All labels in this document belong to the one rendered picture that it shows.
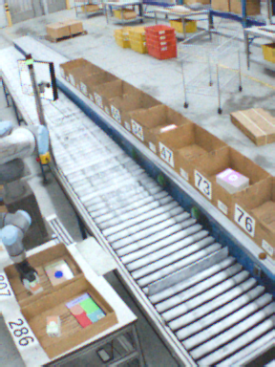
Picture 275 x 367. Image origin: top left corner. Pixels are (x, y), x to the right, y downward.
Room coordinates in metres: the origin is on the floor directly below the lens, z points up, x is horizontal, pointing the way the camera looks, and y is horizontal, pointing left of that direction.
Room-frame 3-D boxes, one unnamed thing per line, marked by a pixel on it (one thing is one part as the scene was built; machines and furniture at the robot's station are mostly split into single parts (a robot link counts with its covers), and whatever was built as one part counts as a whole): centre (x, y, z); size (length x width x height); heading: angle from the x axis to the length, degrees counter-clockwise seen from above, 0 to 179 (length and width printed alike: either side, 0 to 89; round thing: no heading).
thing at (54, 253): (1.36, 0.56, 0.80); 0.38 x 0.28 x 0.10; 115
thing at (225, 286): (1.14, -0.24, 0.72); 0.52 x 0.05 x 0.05; 111
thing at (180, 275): (1.29, -0.19, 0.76); 0.46 x 0.01 x 0.09; 111
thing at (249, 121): (3.96, -1.56, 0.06); 0.69 x 0.47 x 0.13; 9
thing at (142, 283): (1.38, -0.15, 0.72); 0.52 x 0.05 x 0.05; 111
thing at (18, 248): (1.33, 0.62, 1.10); 0.10 x 0.09 x 0.12; 165
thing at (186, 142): (2.08, -0.37, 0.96); 0.39 x 0.29 x 0.17; 21
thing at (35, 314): (1.08, 0.42, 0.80); 0.38 x 0.28 x 0.10; 120
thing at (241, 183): (1.75, -0.53, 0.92); 0.16 x 0.11 x 0.07; 32
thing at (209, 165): (1.71, -0.51, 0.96); 0.39 x 0.29 x 0.17; 21
